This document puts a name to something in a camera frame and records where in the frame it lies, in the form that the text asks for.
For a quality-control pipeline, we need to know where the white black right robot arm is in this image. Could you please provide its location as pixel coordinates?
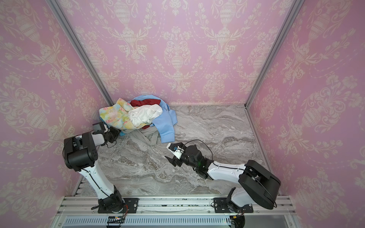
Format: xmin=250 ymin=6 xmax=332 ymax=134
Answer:
xmin=166 ymin=142 xmax=281 ymax=214

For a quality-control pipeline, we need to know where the left aluminium corner post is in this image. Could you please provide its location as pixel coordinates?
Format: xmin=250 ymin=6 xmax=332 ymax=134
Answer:
xmin=46 ymin=0 xmax=114 ymax=106

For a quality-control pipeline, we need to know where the dark red cloth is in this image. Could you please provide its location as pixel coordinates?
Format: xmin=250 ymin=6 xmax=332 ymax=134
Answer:
xmin=130 ymin=99 xmax=161 ymax=107

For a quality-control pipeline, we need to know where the aluminium corner post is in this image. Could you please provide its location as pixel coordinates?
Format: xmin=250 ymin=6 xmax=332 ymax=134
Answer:
xmin=245 ymin=0 xmax=305 ymax=110
xmin=46 ymin=0 xmax=114 ymax=106

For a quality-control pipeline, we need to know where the right aluminium corner post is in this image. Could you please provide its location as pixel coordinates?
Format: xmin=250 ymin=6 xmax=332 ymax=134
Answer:
xmin=245 ymin=0 xmax=305 ymax=110

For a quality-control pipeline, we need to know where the floral yellow pastel cloth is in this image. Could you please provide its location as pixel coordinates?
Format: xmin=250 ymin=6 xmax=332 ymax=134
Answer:
xmin=99 ymin=98 xmax=140 ymax=131

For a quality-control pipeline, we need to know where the light blue cloth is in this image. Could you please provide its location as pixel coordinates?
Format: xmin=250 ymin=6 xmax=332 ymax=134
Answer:
xmin=133 ymin=95 xmax=177 ymax=143

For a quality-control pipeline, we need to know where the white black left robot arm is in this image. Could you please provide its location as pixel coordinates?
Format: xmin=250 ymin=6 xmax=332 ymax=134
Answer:
xmin=62 ymin=122 xmax=126 ymax=213

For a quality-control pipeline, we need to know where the grey cloth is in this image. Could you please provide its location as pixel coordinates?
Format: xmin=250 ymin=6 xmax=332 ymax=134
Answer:
xmin=129 ymin=126 xmax=159 ymax=145

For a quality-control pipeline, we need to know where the white cloth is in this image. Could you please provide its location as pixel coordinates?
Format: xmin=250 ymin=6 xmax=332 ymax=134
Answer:
xmin=128 ymin=104 xmax=163 ymax=128

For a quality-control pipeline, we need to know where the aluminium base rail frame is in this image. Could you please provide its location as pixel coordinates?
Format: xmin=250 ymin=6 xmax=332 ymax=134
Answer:
xmin=51 ymin=194 xmax=301 ymax=228

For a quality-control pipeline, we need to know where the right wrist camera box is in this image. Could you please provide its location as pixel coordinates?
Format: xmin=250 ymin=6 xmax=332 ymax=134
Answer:
xmin=166 ymin=142 xmax=186 ymax=159

